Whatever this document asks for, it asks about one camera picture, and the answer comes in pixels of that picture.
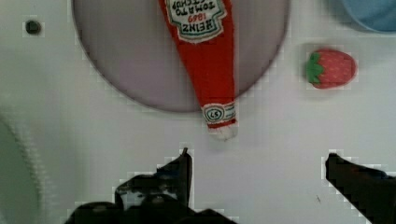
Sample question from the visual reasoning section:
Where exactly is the blue bowl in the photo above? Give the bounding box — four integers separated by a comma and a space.
332, 0, 396, 34

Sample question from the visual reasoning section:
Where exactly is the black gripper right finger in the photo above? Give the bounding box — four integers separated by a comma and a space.
325, 153, 396, 224

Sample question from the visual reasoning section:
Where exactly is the red plush strawberry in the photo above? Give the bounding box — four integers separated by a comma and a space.
305, 49, 358, 90

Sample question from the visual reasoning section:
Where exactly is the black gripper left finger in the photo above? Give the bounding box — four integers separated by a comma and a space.
64, 148, 237, 224

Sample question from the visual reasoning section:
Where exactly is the grey round plate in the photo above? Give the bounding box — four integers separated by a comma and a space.
71, 0, 291, 112

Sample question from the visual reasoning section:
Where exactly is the red plush ketchup bottle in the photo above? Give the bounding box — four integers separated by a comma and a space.
158, 0, 237, 141

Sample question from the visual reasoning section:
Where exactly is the green perforated colander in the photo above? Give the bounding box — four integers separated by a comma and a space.
0, 105, 42, 224

